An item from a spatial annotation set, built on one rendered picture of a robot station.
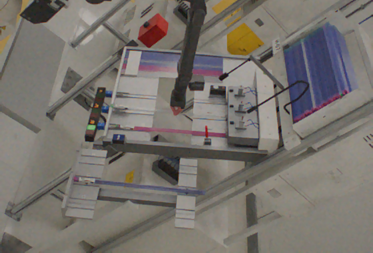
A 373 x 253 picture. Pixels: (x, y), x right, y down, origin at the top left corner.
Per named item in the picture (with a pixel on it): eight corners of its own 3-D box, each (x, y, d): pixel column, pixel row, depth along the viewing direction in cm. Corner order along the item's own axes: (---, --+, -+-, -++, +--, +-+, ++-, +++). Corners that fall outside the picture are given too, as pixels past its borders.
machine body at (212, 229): (58, 234, 278) (139, 187, 249) (83, 140, 330) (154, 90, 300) (146, 285, 309) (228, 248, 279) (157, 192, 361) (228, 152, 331)
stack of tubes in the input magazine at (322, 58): (293, 121, 221) (349, 89, 208) (282, 49, 258) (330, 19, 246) (310, 138, 227) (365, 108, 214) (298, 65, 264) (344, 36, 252)
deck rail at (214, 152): (102, 150, 233) (102, 140, 229) (103, 147, 234) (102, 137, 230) (265, 163, 233) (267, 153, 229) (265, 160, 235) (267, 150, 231)
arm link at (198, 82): (179, 61, 228) (181, 77, 223) (206, 62, 230) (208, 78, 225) (175, 79, 237) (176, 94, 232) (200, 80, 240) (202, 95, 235)
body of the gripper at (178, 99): (185, 94, 243) (188, 82, 238) (184, 109, 236) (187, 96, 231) (171, 92, 243) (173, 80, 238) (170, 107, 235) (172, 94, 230)
